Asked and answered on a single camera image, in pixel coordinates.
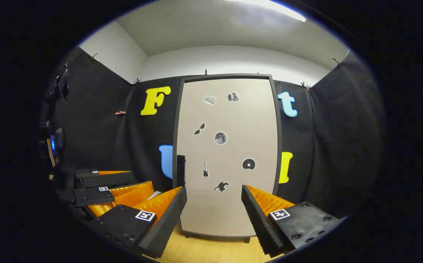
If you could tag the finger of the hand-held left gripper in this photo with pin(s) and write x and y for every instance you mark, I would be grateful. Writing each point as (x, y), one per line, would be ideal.
(94, 196)
(105, 179)

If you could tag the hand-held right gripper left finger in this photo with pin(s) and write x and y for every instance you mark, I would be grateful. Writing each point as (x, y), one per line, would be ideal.
(167, 223)

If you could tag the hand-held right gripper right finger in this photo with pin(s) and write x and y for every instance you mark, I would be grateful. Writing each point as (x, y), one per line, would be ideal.
(260, 223)

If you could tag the beige cabinet door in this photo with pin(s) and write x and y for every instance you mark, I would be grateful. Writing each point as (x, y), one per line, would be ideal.
(229, 204)

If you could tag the black backdrop cloth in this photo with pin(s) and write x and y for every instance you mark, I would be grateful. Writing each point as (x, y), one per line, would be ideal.
(339, 146)

